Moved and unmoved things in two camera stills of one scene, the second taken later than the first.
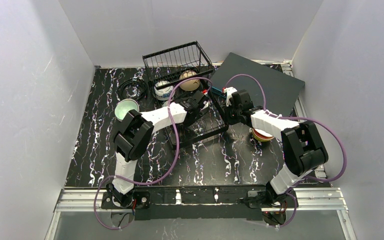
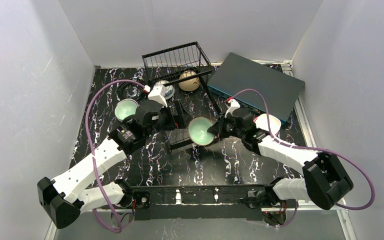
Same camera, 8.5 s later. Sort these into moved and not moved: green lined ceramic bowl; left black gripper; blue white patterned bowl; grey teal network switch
Moved: left black gripper
Not moved: green lined ceramic bowl; grey teal network switch; blue white patterned bowl
